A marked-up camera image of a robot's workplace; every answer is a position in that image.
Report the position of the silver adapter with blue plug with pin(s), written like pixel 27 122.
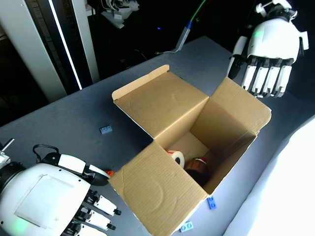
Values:
pixel 183 37

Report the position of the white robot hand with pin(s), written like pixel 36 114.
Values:
pixel 273 39
pixel 49 196

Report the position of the light blue toy brick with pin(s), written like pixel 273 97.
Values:
pixel 187 226

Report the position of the deep blue toy brick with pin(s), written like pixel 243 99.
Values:
pixel 212 203

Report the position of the brown cardboard box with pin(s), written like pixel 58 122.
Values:
pixel 152 196

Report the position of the red white strawberry toy cake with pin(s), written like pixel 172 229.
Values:
pixel 179 158

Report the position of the wide white frame post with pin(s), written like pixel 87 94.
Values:
pixel 22 37

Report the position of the white light strip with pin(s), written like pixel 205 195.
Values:
pixel 64 44

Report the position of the narrow white frame post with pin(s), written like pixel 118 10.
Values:
pixel 83 37

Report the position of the orange-red toy brick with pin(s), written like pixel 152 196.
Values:
pixel 109 173

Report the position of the white plastic parts pile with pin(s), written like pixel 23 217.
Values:
pixel 118 17

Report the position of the grey table cloth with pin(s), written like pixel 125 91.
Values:
pixel 73 118

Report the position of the blue two-stud toy brick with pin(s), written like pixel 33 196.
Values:
pixel 106 129

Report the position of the brown plush toy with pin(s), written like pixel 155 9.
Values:
pixel 197 169

